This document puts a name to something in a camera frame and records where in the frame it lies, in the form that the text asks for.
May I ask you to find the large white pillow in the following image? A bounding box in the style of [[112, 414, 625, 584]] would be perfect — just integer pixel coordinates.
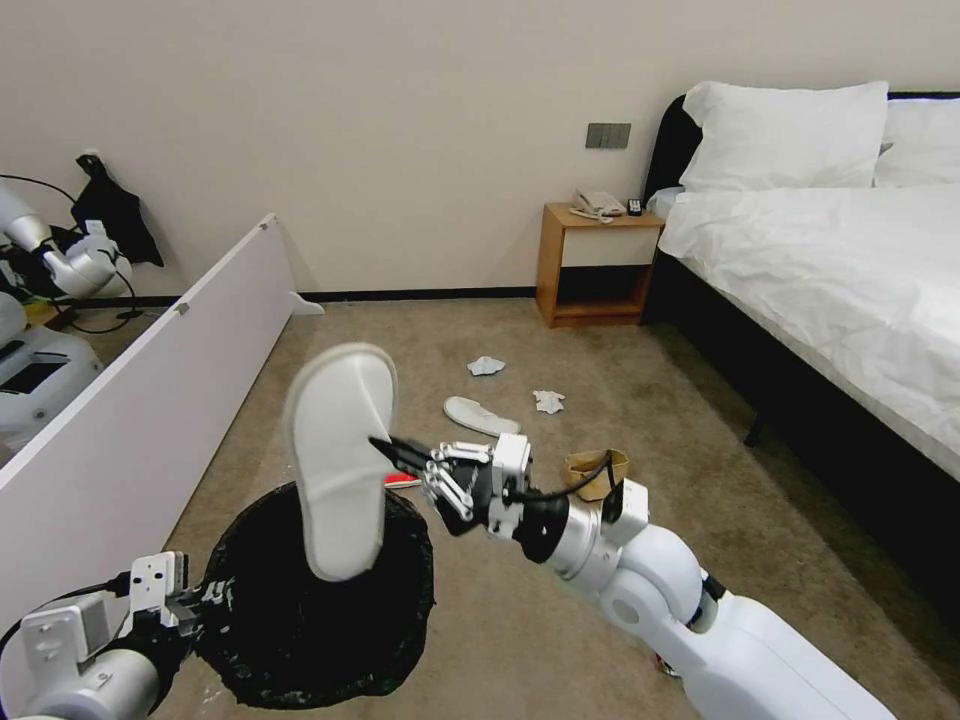
[[677, 79, 892, 193]]

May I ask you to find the white duvet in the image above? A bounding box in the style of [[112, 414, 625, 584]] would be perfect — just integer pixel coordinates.
[[657, 184, 960, 483]]

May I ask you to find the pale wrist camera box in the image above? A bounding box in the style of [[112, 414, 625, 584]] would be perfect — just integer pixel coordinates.
[[128, 551, 190, 625], [490, 434, 535, 498]]

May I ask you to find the black bed frame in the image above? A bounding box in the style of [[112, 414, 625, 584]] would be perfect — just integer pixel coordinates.
[[642, 90, 960, 485]]

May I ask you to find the white partition board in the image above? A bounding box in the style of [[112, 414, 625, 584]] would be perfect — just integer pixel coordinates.
[[0, 212, 327, 633]]

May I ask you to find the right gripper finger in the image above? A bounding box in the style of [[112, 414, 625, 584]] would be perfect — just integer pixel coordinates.
[[385, 455, 477, 525], [367, 437, 498, 468]]

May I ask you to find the black cloth on wall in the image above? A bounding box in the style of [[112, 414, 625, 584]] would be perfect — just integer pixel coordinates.
[[71, 152, 166, 268]]

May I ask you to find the brown paper cup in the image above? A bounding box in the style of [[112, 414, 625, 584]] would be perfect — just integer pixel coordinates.
[[563, 447, 631, 503]]

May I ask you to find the wooden nightstand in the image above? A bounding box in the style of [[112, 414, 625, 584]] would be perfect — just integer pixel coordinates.
[[534, 201, 668, 330]]

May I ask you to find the black trash bin with bag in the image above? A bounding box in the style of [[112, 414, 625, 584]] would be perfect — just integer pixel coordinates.
[[188, 482, 438, 711]]

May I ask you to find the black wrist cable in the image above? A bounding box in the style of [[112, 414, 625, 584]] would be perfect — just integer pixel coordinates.
[[503, 448, 618, 505], [0, 573, 135, 655]]

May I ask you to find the white desk telephone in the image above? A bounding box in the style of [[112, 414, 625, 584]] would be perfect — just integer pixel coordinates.
[[569, 186, 627, 225]]

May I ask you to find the white slipper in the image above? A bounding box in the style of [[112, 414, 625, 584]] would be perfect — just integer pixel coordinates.
[[286, 342, 401, 583], [442, 395, 523, 439]]

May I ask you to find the grey wall switch panel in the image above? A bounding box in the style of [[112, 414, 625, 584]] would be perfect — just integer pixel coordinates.
[[585, 121, 633, 150]]

